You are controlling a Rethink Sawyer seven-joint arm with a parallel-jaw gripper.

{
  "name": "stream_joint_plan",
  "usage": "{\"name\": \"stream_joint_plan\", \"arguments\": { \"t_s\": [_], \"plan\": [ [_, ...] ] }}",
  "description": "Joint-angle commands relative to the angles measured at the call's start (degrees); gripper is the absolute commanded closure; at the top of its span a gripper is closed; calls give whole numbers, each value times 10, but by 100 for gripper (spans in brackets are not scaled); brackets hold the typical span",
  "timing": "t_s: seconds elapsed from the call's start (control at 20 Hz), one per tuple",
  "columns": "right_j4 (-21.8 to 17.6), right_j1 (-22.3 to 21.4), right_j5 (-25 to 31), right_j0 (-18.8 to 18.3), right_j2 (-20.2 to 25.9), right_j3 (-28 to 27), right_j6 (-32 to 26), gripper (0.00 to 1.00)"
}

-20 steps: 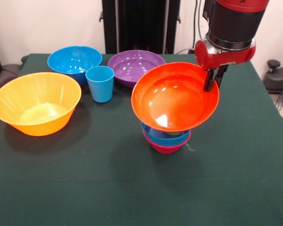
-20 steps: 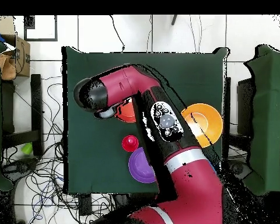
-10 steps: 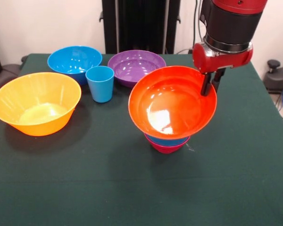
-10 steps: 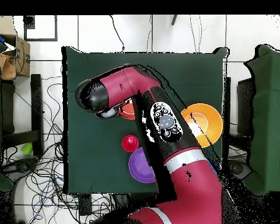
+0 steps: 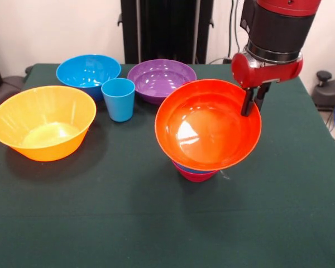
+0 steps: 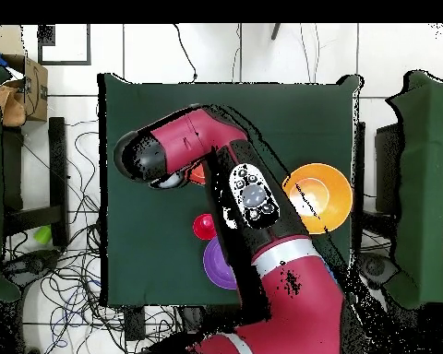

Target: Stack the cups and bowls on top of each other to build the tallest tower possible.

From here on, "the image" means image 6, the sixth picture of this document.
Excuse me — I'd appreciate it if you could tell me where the orange bowl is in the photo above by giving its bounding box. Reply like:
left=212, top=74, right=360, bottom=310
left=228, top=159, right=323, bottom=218
left=187, top=163, right=207, bottom=185

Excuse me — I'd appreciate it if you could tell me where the red cup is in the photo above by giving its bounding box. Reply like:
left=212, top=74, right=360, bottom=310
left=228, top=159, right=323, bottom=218
left=192, top=213, right=218, bottom=242

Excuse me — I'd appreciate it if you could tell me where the purple bowl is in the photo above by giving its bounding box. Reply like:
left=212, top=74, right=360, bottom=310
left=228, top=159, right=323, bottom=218
left=202, top=235, right=238, bottom=290

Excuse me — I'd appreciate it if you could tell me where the dark green tablecloth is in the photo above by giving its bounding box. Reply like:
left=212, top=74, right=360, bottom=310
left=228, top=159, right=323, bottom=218
left=97, top=72, right=364, bottom=308

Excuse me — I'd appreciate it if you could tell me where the large yellow bowl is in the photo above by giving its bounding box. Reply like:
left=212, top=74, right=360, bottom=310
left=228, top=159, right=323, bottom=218
left=281, top=162, right=354, bottom=235

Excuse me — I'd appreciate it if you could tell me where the black box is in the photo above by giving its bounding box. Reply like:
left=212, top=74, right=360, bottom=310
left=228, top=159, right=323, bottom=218
left=374, top=123, right=405, bottom=215

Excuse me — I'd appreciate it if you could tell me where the dark grey caster foot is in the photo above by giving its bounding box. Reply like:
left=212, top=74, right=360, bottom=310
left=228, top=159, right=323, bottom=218
left=3, top=250, right=60, bottom=287
left=357, top=252, right=398, bottom=290

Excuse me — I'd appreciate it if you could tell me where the light green plastic cup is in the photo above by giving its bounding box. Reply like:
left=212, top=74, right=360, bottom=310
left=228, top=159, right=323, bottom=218
left=32, top=225, right=53, bottom=245

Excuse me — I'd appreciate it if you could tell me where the cardboard box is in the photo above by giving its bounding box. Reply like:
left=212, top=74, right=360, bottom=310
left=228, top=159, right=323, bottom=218
left=1, top=53, right=49, bottom=124

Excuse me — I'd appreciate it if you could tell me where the brown paper bag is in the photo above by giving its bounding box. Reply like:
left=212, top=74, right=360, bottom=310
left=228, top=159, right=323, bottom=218
left=0, top=85, right=27, bottom=127

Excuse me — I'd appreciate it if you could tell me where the black cable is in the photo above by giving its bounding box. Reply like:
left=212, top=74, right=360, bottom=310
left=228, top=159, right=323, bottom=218
left=172, top=23, right=199, bottom=83

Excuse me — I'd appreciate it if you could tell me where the black metal frame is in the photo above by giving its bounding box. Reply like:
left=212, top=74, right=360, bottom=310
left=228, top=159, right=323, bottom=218
left=2, top=116, right=68, bottom=237

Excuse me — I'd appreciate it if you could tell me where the grey square frame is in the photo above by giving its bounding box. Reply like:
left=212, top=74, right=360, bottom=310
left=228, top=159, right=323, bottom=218
left=37, top=23, right=92, bottom=66

